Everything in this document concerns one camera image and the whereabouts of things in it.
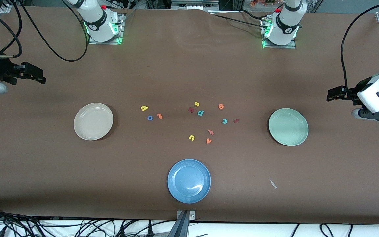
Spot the grey metal box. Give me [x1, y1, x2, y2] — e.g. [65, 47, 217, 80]
[171, 0, 219, 10]

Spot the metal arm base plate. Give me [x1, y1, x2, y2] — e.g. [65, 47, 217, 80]
[261, 17, 297, 49]
[88, 14, 125, 45]

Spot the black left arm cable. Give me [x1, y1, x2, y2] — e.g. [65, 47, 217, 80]
[341, 0, 379, 96]

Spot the long black base cable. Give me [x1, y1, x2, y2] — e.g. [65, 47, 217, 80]
[208, 13, 269, 28]

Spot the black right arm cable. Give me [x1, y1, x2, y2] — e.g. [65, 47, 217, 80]
[0, 0, 88, 62]

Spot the beige brown plate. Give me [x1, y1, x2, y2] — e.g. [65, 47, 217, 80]
[74, 103, 114, 141]

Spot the green plate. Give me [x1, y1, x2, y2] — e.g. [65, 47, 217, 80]
[268, 108, 309, 146]

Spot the looped black floor cable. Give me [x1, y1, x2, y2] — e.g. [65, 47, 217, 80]
[320, 223, 335, 237]

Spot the blue plate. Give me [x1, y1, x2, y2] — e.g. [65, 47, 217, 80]
[167, 159, 211, 204]

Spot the aluminium edge bracket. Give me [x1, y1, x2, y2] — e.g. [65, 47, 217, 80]
[176, 210, 195, 221]

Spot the black floor cable bundle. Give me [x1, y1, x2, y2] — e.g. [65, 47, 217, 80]
[0, 205, 117, 237]

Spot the short black base cable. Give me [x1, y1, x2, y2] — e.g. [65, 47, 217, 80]
[239, 9, 265, 20]

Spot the brown table cover sheet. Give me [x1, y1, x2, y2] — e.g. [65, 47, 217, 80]
[0, 6, 379, 225]

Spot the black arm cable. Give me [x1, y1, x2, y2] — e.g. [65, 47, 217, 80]
[0, 0, 88, 62]
[341, 0, 379, 96]

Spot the orange colourful decoration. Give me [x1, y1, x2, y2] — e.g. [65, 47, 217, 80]
[249, 0, 275, 7]

